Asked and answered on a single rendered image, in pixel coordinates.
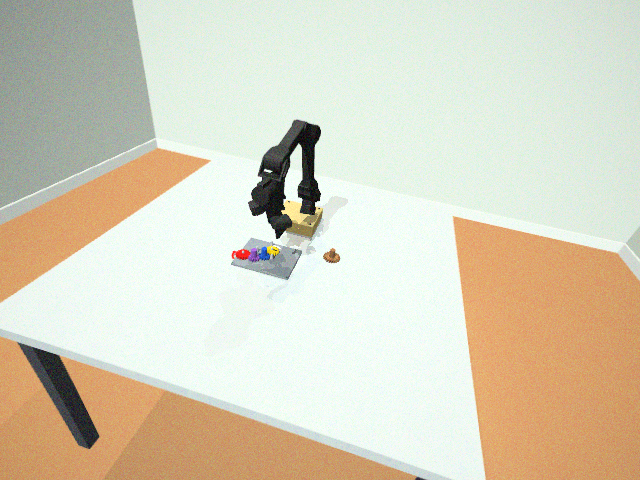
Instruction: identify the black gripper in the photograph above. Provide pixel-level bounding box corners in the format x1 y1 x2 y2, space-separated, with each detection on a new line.
266 193 292 239

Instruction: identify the blue gear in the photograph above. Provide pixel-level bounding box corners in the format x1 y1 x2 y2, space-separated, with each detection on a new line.
259 247 270 261

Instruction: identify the red gear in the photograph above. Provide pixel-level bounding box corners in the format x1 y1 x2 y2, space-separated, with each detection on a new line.
236 249 250 260

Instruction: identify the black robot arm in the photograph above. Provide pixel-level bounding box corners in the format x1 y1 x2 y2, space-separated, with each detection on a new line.
248 120 321 216

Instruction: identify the brown gear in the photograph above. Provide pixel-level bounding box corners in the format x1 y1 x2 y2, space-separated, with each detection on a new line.
323 248 340 263

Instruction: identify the purple gear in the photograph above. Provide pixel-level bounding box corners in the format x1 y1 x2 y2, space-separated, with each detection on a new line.
248 248 260 262

